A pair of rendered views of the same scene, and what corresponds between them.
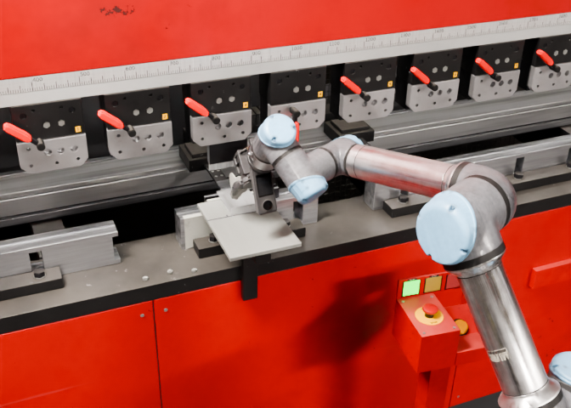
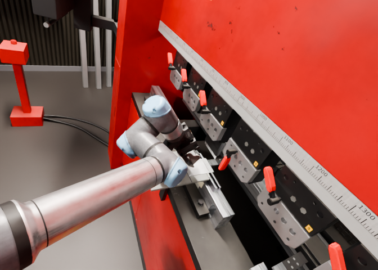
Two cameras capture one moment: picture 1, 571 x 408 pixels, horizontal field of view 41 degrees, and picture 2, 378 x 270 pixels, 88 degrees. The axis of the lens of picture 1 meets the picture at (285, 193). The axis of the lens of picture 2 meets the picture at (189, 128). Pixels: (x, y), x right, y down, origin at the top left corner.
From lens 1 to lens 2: 1.59 m
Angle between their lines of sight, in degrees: 63
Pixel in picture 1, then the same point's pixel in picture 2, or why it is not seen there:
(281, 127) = (152, 103)
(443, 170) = (39, 199)
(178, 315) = not seen: hidden behind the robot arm
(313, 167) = (133, 135)
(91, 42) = (199, 37)
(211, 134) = (205, 121)
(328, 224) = (212, 237)
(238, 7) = (251, 58)
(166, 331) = not seen: hidden behind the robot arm
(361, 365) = not seen: outside the picture
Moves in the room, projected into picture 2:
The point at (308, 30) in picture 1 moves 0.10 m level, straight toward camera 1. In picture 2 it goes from (278, 110) to (243, 100)
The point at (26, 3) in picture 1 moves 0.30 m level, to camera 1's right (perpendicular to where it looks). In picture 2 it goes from (194, 7) to (198, 16)
